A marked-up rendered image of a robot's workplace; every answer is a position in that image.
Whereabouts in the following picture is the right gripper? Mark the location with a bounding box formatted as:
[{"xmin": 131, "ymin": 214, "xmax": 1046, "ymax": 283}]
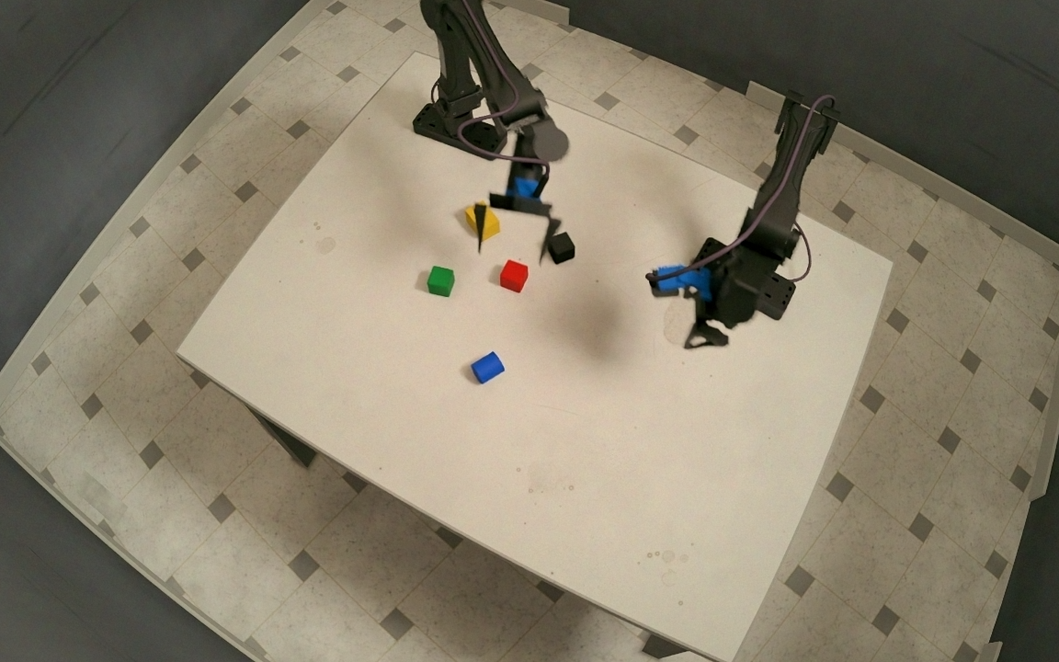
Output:
[{"xmin": 472, "ymin": 160, "xmax": 562, "ymax": 262}]

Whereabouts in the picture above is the blue cylinder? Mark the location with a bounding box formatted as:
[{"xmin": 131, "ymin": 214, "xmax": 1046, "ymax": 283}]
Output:
[{"xmin": 471, "ymin": 351, "xmax": 505, "ymax": 384}]

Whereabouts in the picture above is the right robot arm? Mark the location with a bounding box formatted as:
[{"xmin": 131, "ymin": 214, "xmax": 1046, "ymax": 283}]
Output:
[{"xmin": 413, "ymin": 0, "xmax": 568, "ymax": 162}]

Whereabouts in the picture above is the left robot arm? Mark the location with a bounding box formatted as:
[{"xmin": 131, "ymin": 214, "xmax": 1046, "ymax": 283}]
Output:
[{"xmin": 712, "ymin": 88, "xmax": 842, "ymax": 322}]

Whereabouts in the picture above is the yellow block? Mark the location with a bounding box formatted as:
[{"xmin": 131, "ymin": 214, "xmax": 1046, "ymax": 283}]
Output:
[{"xmin": 465, "ymin": 205, "xmax": 500, "ymax": 241}]

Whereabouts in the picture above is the red cube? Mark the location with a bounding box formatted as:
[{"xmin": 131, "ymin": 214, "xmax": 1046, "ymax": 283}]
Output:
[{"xmin": 500, "ymin": 260, "xmax": 530, "ymax": 293}]

